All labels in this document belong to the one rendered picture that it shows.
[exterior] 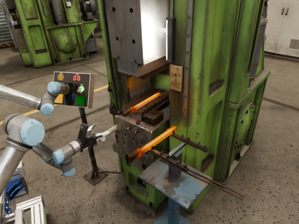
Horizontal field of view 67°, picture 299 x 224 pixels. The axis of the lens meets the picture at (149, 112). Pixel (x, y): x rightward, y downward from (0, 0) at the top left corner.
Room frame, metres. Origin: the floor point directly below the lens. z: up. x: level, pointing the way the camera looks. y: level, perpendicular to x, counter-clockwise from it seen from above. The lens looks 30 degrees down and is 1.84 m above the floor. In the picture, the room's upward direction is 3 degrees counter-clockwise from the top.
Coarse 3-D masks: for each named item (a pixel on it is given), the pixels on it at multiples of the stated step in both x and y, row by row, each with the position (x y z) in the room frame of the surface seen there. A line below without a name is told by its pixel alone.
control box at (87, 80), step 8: (56, 72) 1.83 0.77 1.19; (64, 72) 1.81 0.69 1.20; (72, 72) 1.79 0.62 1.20; (56, 80) 1.80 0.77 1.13; (64, 80) 1.78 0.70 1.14; (72, 80) 1.76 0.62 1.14; (80, 80) 1.74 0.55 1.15; (88, 80) 1.73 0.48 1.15; (88, 88) 1.69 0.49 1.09; (64, 96) 1.71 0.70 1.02; (88, 96) 1.66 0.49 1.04; (56, 104) 1.70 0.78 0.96; (64, 104) 1.68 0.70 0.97; (88, 104) 1.63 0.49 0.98
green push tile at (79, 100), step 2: (78, 96) 1.67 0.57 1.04; (80, 96) 1.67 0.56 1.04; (82, 96) 1.66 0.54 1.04; (84, 96) 1.66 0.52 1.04; (76, 98) 1.67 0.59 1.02; (78, 98) 1.67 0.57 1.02; (80, 98) 1.66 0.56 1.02; (82, 98) 1.66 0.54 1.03; (84, 98) 1.65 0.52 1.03; (76, 100) 1.66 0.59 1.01; (78, 100) 1.66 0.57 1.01; (80, 100) 1.65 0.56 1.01; (82, 100) 1.65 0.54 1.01; (84, 100) 1.65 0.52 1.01; (76, 102) 1.65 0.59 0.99; (78, 102) 1.65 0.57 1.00; (80, 102) 1.65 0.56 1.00; (82, 102) 1.64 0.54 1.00; (84, 102) 1.64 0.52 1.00; (76, 104) 1.65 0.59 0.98; (78, 104) 1.64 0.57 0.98; (80, 104) 1.64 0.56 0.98; (82, 104) 1.63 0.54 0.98; (84, 104) 1.63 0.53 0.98
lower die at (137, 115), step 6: (156, 90) 1.83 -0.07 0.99; (168, 90) 1.80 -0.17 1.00; (144, 96) 1.73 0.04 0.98; (168, 96) 1.71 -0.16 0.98; (132, 102) 1.64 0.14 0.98; (138, 102) 1.61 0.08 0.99; (150, 102) 1.60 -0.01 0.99; (156, 102) 1.60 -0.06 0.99; (126, 108) 1.54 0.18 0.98; (138, 108) 1.50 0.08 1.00; (144, 108) 1.51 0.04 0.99; (150, 108) 1.53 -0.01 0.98; (132, 114) 1.50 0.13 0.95; (138, 114) 1.46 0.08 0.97
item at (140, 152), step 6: (174, 126) 1.28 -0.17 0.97; (168, 132) 1.21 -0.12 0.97; (156, 138) 1.15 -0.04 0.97; (162, 138) 1.16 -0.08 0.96; (150, 144) 1.09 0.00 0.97; (138, 150) 1.03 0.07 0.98; (144, 150) 1.05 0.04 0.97; (132, 156) 0.98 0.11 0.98; (138, 156) 1.02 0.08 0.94; (132, 162) 0.98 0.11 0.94
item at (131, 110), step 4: (152, 96) 1.67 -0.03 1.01; (156, 96) 1.69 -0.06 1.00; (144, 100) 1.61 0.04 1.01; (148, 100) 1.61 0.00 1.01; (140, 104) 1.54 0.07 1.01; (132, 108) 1.48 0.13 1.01; (136, 108) 1.50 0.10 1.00; (124, 112) 1.42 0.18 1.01; (128, 112) 1.44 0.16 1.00; (132, 112) 1.46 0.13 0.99; (124, 116) 1.41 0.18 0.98
